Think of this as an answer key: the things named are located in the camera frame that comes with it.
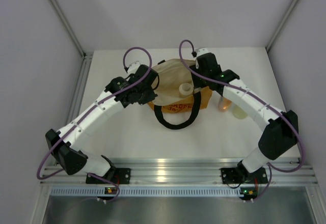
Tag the perforated cable duct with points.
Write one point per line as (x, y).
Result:
(78, 191)

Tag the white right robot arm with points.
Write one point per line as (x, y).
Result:
(279, 128)

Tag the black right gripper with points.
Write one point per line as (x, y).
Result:
(197, 83)

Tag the tan canvas tote bag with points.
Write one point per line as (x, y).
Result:
(171, 74)

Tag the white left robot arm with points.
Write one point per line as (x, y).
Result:
(67, 143)

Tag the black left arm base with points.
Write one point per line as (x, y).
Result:
(117, 176)

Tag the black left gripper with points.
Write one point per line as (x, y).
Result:
(152, 95)

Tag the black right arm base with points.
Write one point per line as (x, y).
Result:
(235, 175)

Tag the green pump bottle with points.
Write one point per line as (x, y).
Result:
(239, 113)

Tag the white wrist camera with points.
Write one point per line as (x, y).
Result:
(132, 68)
(201, 51)

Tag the orange bottle pink cap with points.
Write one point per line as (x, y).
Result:
(224, 104)

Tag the white bottle black cap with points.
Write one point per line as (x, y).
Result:
(196, 90)

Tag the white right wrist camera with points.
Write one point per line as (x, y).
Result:
(201, 51)

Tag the cream cylindrical bottle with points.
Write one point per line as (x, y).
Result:
(185, 90)

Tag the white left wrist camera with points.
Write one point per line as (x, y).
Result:
(132, 68)

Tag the aluminium frame rail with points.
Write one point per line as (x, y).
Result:
(200, 171)

